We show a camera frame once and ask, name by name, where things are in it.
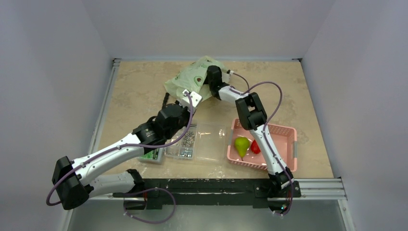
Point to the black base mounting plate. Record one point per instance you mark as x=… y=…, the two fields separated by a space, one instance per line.
x=256 y=193

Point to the aluminium back frame rail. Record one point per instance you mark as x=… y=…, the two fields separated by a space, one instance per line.
x=221 y=58

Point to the black T-handle tool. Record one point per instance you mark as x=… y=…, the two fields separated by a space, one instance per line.
x=165 y=100

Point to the yellow fake fruit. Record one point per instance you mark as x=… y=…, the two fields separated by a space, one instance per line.
x=242 y=144

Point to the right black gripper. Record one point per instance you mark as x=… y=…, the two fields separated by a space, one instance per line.
x=212 y=73

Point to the pink plastic basket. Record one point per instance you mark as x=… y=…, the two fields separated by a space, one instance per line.
x=284 y=138

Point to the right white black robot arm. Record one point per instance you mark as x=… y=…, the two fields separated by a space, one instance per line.
x=253 y=118

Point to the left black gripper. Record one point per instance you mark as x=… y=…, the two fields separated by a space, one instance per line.
x=185 y=109

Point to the light green plastic bag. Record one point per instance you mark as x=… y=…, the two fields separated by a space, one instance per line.
x=192 y=78

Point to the green white small box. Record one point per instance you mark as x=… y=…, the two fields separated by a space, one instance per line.
x=153 y=157

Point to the orange fake fruit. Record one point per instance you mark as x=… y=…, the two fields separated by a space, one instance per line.
x=255 y=148

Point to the aluminium front frame rail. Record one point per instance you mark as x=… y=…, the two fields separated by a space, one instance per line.
x=311 y=189

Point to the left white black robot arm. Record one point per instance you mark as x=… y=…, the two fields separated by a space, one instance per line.
x=76 y=181

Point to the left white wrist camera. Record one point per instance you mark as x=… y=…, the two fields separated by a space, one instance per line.
x=190 y=100

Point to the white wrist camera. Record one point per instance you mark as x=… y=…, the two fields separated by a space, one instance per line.
x=190 y=100
x=226 y=76

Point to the aluminium left frame rail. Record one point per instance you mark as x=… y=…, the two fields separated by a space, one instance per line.
x=98 y=128

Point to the clear plastic screw organizer box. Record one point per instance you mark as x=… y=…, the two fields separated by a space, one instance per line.
x=204 y=142

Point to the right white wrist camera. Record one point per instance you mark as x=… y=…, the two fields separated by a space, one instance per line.
x=226 y=76

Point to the aluminium frame rail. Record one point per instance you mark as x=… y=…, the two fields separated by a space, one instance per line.
x=311 y=189
x=98 y=128
x=221 y=58

